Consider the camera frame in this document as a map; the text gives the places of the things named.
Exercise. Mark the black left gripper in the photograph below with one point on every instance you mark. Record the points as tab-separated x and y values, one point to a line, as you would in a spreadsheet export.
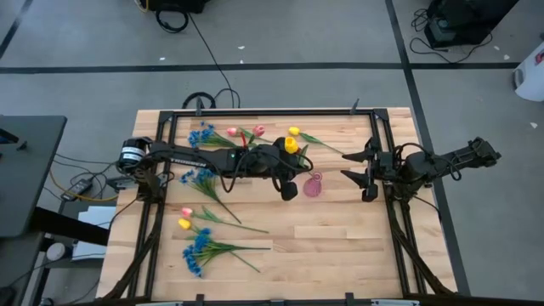
268	163

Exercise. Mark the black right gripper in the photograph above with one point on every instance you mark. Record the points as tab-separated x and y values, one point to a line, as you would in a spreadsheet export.
389	168

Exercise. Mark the pink artificial tulip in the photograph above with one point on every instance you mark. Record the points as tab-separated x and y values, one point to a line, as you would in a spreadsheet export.
186	211
231	132
258	130

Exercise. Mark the black power adapter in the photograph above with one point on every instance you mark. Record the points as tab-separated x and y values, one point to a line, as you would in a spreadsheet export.
81	185

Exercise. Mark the white appliance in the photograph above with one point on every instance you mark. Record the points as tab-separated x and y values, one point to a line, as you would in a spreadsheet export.
533	81

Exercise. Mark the white strip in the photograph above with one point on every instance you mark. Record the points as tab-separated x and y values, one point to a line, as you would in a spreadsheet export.
395	303

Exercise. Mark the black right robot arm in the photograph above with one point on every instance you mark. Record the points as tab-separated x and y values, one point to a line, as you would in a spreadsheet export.
425	166

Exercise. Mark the black aluminium table frame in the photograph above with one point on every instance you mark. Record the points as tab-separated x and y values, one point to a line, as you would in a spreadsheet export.
276	113

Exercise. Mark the blue artificial flower bunch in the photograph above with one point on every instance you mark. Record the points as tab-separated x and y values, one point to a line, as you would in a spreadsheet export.
200	136
200	244
204	178

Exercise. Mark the white round object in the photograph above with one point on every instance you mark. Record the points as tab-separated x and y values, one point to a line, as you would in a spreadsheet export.
55	251

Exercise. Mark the pink ribbed glass vase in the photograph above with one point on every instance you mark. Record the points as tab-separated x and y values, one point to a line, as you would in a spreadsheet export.
312	189

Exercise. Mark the white papers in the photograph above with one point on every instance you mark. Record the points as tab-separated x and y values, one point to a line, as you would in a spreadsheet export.
95	217

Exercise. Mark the yellow artificial tulip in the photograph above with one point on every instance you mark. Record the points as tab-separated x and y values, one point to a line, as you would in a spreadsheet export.
184	223
291	145
294	131

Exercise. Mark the black desk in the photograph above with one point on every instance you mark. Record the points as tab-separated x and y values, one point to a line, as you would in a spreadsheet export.
25	170

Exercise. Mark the black equipment cart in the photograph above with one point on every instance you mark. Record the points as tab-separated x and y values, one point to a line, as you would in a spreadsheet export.
178	5

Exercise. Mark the black equipment case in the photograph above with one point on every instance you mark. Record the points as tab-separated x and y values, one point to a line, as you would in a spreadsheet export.
467	17

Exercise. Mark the black desk foot beam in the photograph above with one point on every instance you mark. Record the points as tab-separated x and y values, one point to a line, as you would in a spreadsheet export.
64	225

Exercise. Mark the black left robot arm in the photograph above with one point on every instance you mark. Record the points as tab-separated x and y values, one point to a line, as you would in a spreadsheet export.
187	159

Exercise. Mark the black frame bracket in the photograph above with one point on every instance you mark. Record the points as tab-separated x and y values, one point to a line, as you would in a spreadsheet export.
349	298
200	298
354	108
198	106

